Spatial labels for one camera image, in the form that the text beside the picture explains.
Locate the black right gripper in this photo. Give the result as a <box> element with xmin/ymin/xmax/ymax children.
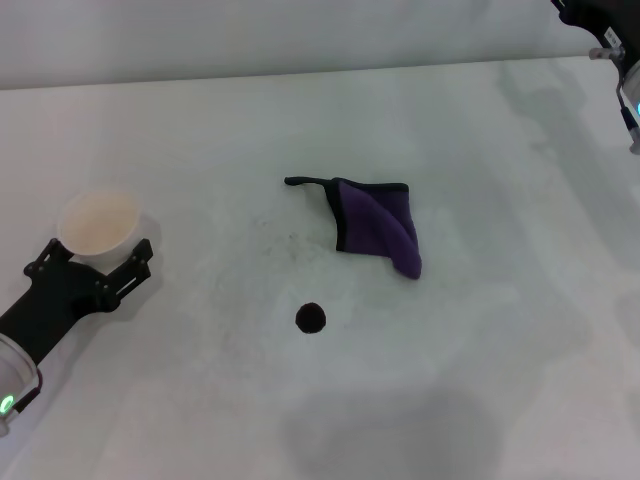
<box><xmin>549</xmin><ymin>0</ymin><xmax>627</xmax><ymax>50</ymax></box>

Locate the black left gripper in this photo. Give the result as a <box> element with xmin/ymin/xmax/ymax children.
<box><xmin>0</xmin><ymin>237</ymin><xmax>154</xmax><ymax>365</ymax></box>

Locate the white paper cup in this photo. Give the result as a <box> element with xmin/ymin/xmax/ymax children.
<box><xmin>56</xmin><ymin>185</ymin><xmax>145</xmax><ymax>277</ymax></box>

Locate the purple rag with black trim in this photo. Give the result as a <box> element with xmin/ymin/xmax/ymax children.
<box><xmin>284</xmin><ymin>175</ymin><xmax>424</xmax><ymax>280</ymax></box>

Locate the round black water stain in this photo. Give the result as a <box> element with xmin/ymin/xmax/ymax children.
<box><xmin>294</xmin><ymin>301</ymin><xmax>328</xmax><ymax>335</ymax></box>

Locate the right wrist cable with plug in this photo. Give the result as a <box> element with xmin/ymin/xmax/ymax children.
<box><xmin>588</xmin><ymin>45</ymin><xmax>640</xmax><ymax>155</ymax></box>

